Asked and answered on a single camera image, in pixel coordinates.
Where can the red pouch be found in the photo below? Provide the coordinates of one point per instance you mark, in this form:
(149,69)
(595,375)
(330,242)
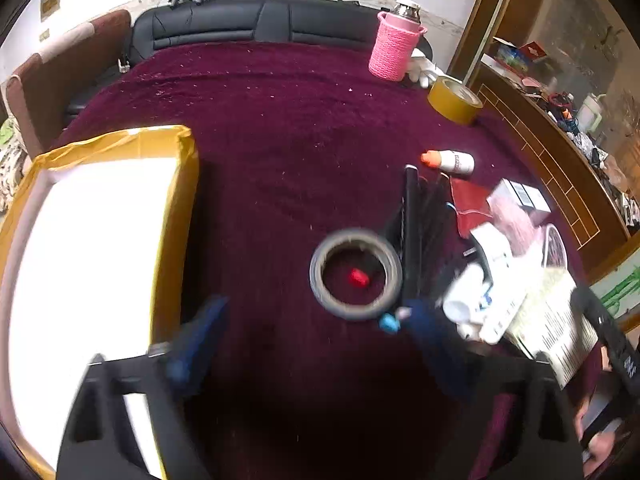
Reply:
(467,200)

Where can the blue white medicine box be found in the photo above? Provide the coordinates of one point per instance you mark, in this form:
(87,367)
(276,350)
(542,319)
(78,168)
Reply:
(525,195)

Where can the person's right hand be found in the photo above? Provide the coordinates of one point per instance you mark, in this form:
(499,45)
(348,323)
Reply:
(600,442)

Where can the floral blanket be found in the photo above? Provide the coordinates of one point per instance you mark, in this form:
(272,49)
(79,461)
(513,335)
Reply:
(10,175)

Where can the white bottle orange cap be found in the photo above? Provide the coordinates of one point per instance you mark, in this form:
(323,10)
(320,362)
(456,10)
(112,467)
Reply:
(457,162)

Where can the white glove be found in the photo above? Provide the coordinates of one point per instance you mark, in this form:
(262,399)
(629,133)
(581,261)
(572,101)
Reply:
(425,72)

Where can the black marker orange cap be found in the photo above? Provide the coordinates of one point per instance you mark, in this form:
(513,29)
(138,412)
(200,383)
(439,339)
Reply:
(429,230)

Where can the black marker red cap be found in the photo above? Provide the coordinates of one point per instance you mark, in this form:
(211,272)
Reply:
(358,278)

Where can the yellow tape roll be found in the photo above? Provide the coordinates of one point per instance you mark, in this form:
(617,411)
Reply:
(450,105)

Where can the wooden cabinet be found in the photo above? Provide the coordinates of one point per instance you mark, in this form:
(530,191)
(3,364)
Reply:
(550,150)

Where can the small gold wall plaque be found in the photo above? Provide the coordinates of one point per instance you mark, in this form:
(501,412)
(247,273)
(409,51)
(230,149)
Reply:
(50,4)

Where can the black marker blue cap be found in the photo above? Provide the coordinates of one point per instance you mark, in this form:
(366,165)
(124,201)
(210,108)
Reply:
(411,235)

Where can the brown armchair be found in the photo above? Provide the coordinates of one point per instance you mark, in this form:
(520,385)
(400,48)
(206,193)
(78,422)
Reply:
(60,75)

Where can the green bamboo sticker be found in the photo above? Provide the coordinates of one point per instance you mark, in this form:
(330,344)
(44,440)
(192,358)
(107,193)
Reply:
(620,292)

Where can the red patterned box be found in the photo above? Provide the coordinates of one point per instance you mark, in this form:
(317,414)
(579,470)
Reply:
(534,51)

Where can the bottle in pink knit sleeve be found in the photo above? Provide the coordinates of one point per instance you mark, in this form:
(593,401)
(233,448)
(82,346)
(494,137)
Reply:
(392,50)

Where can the green cloth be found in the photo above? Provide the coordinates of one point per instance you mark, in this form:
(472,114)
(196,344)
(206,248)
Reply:
(5,132)

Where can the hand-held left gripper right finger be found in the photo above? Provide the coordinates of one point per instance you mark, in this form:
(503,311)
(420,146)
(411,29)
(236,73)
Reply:
(435,342)

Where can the long white blue ointment box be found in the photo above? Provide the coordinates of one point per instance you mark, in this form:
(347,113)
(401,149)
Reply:
(500,260)

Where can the black leather sofa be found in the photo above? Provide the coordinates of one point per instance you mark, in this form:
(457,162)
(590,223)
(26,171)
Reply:
(225,20)

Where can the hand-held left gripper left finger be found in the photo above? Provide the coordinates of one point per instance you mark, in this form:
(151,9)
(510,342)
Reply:
(200,340)

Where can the white tray box yellow-taped rim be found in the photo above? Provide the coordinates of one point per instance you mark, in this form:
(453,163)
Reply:
(100,260)

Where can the printed paper leaflet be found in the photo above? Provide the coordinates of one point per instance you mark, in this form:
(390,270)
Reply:
(555,320)

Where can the white kettle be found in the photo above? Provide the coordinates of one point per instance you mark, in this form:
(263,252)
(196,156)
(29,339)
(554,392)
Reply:
(591,112)

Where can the black tape roll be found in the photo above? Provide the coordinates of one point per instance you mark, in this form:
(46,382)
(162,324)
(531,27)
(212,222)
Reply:
(320,285)

